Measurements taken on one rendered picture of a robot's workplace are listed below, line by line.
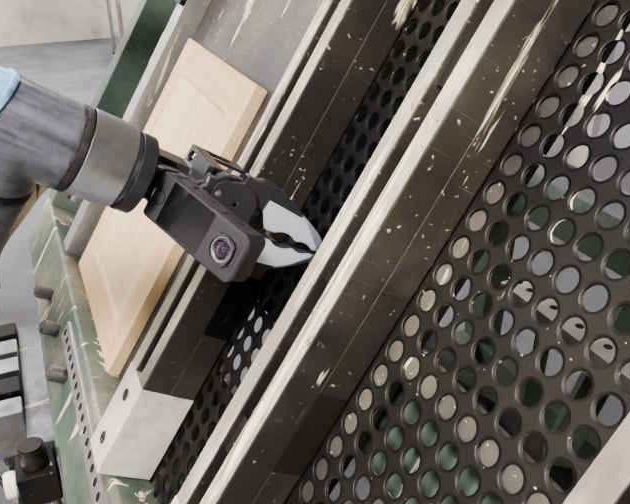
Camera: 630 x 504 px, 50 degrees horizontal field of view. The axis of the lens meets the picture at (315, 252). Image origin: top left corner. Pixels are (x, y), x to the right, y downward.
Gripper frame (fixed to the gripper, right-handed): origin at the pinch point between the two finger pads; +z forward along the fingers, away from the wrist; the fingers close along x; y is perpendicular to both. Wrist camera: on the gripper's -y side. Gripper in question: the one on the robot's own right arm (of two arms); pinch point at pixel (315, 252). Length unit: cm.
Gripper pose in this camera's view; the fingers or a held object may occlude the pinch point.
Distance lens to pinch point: 67.6
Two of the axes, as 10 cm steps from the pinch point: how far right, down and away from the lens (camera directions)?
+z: 7.7, 3.1, 5.5
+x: -5.0, 8.4, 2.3
